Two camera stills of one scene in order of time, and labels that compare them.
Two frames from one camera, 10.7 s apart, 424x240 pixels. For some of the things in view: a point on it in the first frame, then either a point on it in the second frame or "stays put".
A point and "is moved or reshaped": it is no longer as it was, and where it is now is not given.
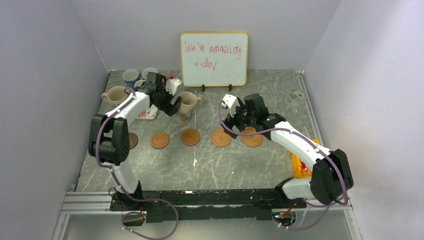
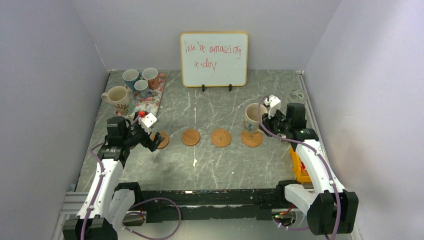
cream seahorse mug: x=189 y=101 is moved or reshaped
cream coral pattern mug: x=115 y=95 stays put
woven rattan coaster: x=252 y=140 stays put
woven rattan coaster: x=220 y=138 stays put
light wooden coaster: x=159 y=140 stays put
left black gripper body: x=164 y=98 to x=138 y=135
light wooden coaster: x=190 y=137 stays put
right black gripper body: x=242 y=118 to x=277 y=124
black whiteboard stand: x=203 y=87 stays put
